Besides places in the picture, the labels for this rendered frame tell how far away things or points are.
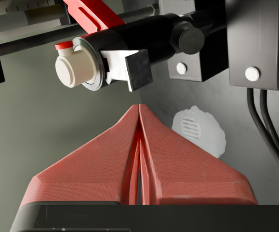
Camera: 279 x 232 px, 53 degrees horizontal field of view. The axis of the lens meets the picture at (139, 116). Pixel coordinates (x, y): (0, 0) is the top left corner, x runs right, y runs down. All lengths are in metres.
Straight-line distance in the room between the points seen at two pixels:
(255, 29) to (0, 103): 0.33
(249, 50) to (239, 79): 0.02
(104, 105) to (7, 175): 0.19
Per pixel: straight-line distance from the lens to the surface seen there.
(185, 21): 0.17
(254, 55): 0.21
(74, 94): 0.47
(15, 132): 0.44
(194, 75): 0.24
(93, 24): 0.17
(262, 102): 0.22
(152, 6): 0.45
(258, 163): 0.45
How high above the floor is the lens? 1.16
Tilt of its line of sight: 35 degrees down
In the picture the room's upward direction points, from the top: 119 degrees counter-clockwise
